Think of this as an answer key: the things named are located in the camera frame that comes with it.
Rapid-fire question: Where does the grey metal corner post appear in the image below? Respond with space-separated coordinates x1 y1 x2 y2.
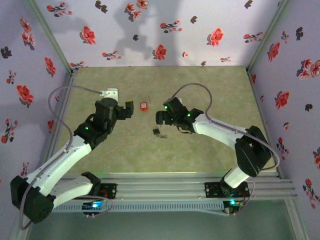
24 0 77 75
246 0 291 72

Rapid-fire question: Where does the left arm grey cable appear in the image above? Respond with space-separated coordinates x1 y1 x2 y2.
18 85 115 231

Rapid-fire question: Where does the grey slotted cable duct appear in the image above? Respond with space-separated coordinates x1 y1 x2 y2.
49 201 225 213

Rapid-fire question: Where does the red padlock with label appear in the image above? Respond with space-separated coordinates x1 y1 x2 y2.
139 94 153 112

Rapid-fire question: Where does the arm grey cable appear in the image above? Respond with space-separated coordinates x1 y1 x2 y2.
18 85 115 231
169 83 280 216

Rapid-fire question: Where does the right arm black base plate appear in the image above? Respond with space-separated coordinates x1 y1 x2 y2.
204 181 250 200

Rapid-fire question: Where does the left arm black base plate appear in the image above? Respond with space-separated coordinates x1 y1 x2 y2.
98 183 118 200

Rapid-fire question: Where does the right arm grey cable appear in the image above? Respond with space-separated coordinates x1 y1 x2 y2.
169 83 280 216

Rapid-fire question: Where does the aluminium rail frame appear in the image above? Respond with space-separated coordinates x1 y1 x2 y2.
23 172 298 201

